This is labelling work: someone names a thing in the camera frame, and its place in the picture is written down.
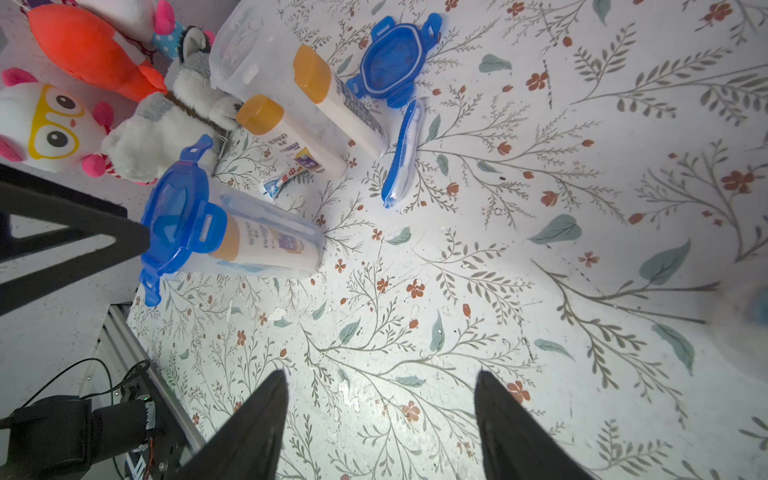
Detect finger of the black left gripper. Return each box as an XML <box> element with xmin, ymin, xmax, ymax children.
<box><xmin>1</xmin><ymin>165</ymin><xmax>150</xmax><ymax>315</ymax></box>

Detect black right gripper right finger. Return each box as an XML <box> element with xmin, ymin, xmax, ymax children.
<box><xmin>474</xmin><ymin>371</ymin><xmax>590</xmax><ymax>480</ymax></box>

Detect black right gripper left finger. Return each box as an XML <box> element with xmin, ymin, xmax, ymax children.
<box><xmin>173</xmin><ymin>370</ymin><xmax>289</xmax><ymax>479</ymax></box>

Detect yellow cap bottle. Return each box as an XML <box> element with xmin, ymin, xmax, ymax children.
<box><xmin>293</xmin><ymin>44</ymin><xmax>389</xmax><ymax>159</ymax></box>
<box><xmin>210</xmin><ymin>214</ymin><xmax>320</xmax><ymax>274</ymax></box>
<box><xmin>236</xmin><ymin>94</ymin><xmax>347</xmax><ymax>180</ymax></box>

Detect clear plastic container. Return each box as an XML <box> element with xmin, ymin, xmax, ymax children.
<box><xmin>209</xmin><ymin>1</ymin><xmax>355</xmax><ymax>153</ymax></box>
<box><xmin>707</xmin><ymin>263</ymin><xmax>767</xmax><ymax>383</ymax></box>
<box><xmin>193</xmin><ymin>183</ymin><xmax>325</xmax><ymax>276</ymax></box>

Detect small toothpaste tube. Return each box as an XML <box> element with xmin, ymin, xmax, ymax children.
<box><xmin>259</xmin><ymin>165</ymin><xmax>312</xmax><ymax>202</ymax></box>

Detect blue toothbrush case back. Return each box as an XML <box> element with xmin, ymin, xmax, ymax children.
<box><xmin>381</xmin><ymin>99</ymin><xmax>425</xmax><ymax>209</ymax></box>

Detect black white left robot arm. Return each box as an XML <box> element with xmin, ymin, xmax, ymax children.
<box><xmin>1</xmin><ymin>166</ymin><xmax>157</xmax><ymax>479</ymax></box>

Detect white plush yellow glasses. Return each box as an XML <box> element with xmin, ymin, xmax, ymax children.
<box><xmin>1</xmin><ymin>68</ymin><xmax>116</xmax><ymax>178</ymax></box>

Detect red orange plush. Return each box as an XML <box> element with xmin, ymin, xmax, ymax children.
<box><xmin>27</xmin><ymin>3</ymin><xmax>167</xmax><ymax>102</ymax></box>

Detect white pink plush top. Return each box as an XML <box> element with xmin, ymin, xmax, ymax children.
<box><xmin>77</xmin><ymin>0</ymin><xmax>186</xmax><ymax>60</ymax></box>

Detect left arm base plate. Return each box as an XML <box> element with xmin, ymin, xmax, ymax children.
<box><xmin>102</xmin><ymin>304</ymin><xmax>205</xmax><ymax>479</ymax></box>

